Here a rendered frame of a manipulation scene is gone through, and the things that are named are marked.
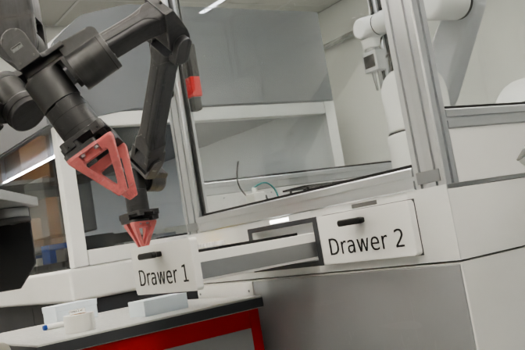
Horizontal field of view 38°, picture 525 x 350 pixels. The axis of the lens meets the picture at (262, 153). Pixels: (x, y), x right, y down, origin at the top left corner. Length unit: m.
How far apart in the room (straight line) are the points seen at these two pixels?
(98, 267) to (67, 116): 1.51
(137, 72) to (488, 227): 1.51
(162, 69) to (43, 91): 0.72
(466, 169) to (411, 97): 0.18
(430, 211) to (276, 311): 0.60
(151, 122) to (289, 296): 0.54
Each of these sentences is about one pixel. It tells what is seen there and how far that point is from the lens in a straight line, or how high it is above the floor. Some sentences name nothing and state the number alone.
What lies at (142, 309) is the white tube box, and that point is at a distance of 1.94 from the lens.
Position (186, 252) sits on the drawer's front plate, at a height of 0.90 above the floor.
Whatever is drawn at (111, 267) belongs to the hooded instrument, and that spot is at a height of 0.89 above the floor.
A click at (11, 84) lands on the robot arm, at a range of 1.57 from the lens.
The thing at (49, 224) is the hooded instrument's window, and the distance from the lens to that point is 2.65.
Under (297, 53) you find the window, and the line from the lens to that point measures 1.84.
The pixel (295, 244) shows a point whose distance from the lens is 1.78.
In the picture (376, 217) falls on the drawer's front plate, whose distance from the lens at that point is 1.62.
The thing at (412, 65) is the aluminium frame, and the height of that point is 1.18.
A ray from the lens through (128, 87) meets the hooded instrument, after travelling 2.68.
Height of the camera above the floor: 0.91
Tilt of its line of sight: 6 degrees up
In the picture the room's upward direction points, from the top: 10 degrees counter-clockwise
